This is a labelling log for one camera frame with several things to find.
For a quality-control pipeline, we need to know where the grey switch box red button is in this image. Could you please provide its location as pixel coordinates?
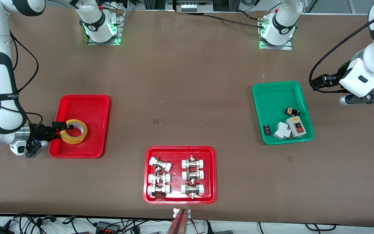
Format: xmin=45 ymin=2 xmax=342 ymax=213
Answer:
xmin=285 ymin=116 xmax=306 ymax=138

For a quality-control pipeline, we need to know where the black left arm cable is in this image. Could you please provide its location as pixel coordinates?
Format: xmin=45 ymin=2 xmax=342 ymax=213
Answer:
xmin=309 ymin=16 xmax=374 ymax=94

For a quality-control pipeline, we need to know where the green plastic tray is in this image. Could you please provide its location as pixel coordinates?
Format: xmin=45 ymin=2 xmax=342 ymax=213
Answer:
xmin=252 ymin=81 xmax=315 ymax=145

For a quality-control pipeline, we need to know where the grey orange connector box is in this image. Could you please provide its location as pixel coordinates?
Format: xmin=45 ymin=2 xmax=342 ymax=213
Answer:
xmin=95 ymin=221 xmax=121 ymax=233

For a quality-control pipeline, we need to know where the red tray with fittings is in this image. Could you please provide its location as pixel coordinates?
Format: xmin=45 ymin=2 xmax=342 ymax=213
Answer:
xmin=143 ymin=146 xmax=217 ymax=204

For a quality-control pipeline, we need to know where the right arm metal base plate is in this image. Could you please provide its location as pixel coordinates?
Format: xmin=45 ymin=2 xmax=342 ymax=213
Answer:
xmin=87 ymin=10 xmax=124 ymax=45

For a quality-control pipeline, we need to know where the white power strip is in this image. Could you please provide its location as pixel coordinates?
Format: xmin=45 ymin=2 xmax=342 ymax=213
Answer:
xmin=176 ymin=0 xmax=213 ymax=13

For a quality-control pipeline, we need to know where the yellow tape roll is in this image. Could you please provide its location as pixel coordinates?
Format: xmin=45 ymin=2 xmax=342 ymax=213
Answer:
xmin=60 ymin=119 xmax=88 ymax=145

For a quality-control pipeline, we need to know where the empty red plastic tray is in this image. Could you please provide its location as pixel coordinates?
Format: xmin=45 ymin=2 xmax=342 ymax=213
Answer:
xmin=49 ymin=95 xmax=110 ymax=159

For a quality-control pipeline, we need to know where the black cable on table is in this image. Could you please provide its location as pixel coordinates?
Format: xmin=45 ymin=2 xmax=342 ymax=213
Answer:
xmin=203 ymin=14 xmax=267 ymax=28

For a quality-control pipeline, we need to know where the white metal pipe fitting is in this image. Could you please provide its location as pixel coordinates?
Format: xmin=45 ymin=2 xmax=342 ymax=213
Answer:
xmin=148 ymin=172 xmax=171 ymax=184
xmin=181 ymin=183 xmax=205 ymax=199
xmin=147 ymin=184 xmax=171 ymax=197
xmin=182 ymin=169 xmax=205 ymax=182
xmin=181 ymin=155 xmax=205 ymax=169
xmin=149 ymin=157 xmax=172 ymax=172

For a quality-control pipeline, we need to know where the red aluminium bar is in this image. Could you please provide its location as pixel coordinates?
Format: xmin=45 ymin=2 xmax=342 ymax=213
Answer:
xmin=166 ymin=208 xmax=192 ymax=234

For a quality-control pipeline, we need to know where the white circuit breaker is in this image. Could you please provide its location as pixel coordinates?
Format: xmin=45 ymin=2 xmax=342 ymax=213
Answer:
xmin=273 ymin=122 xmax=292 ymax=140

